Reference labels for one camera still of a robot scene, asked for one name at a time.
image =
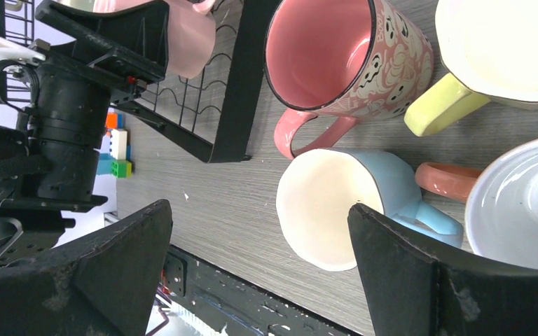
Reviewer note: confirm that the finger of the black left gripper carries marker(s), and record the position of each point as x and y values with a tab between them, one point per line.
140	29

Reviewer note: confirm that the large pink mug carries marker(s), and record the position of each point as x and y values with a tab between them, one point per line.
354	60

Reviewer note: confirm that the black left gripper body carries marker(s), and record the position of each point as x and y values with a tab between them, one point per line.
121	71

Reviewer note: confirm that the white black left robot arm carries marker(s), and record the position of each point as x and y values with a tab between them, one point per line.
32	196

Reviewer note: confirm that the small pink cup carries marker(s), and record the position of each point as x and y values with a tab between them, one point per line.
501	213

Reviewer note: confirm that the pink cup rack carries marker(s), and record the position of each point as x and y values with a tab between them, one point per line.
191	31

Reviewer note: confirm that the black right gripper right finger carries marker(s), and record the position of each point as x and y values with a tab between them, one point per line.
416	285

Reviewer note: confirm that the light blue cup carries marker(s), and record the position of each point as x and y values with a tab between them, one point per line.
318	188

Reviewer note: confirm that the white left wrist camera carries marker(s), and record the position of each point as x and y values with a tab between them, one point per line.
0	51

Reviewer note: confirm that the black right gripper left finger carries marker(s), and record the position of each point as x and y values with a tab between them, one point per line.
103	283

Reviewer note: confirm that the light green mug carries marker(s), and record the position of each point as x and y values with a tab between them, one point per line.
490	50

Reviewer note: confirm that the black wire dish rack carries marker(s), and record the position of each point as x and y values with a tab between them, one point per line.
209	116

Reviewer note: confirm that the colourful toy block pile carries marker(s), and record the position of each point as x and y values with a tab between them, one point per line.
117	160

